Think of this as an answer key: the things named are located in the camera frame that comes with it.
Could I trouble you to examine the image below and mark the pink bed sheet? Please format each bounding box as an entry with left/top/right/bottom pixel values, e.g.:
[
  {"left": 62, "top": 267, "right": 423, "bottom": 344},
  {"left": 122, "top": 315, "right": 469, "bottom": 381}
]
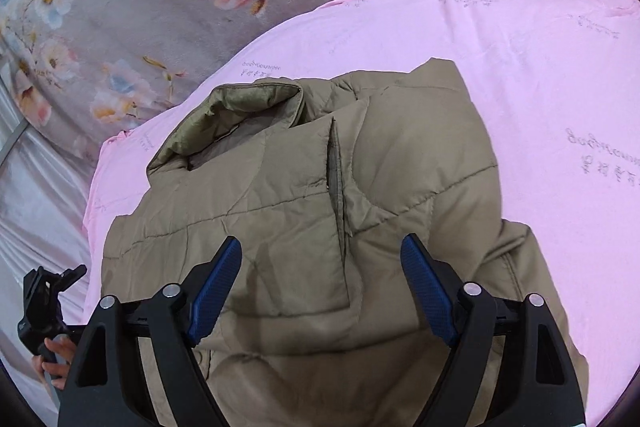
[{"left": 84, "top": 0, "right": 639, "bottom": 425}]

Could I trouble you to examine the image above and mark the olive quilted jacket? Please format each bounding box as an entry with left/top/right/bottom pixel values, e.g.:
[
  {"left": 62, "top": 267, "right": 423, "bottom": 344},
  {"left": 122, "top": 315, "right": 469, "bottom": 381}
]
[{"left": 102, "top": 59, "right": 568, "bottom": 426}]

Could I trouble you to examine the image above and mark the person's left hand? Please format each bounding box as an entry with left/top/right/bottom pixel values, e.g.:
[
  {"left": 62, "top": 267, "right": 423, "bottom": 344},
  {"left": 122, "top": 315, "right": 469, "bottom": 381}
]
[{"left": 32, "top": 335, "right": 77, "bottom": 391}]

